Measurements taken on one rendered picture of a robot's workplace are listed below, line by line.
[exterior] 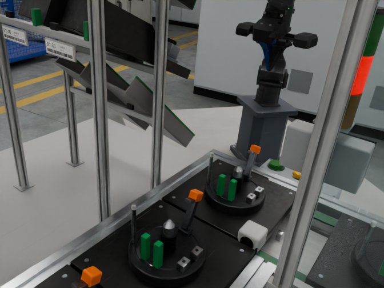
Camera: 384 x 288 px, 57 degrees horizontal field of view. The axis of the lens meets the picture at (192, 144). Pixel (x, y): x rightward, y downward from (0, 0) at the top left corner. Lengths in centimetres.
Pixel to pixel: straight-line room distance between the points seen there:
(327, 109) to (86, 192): 71
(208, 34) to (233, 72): 50
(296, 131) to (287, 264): 23
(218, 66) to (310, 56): 99
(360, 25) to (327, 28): 325
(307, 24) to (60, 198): 312
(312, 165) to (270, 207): 32
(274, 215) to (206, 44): 339
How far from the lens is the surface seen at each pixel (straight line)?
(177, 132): 93
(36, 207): 100
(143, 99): 81
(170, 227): 62
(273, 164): 99
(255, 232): 72
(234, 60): 398
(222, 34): 399
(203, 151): 124
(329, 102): 49
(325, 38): 373
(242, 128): 118
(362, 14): 47
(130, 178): 107
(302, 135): 55
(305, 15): 373
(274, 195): 87
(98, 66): 65
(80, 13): 76
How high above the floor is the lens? 145
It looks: 28 degrees down
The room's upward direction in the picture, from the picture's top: 5 degrees clockwise
